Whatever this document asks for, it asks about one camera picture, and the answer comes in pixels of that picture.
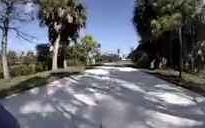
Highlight small light green tree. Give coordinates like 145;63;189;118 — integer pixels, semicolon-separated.
79;34;102;66

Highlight pale concrete road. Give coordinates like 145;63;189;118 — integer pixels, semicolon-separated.
0;61;205;128

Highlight dark palm tree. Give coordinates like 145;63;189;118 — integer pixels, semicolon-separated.
48;19;78;69

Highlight tall palm tree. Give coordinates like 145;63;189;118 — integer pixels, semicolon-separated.
38;0;88;71

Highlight low bushes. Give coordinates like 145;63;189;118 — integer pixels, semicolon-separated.
0;49;54;81

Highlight dense wood of palm trees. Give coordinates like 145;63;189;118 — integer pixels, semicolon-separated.
129;0;205;75

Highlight grass verge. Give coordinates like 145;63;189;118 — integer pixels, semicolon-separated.
0;65;91;98
136;65;205;100

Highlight bare leaning tree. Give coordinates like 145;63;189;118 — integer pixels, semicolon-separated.
0;0;38;80

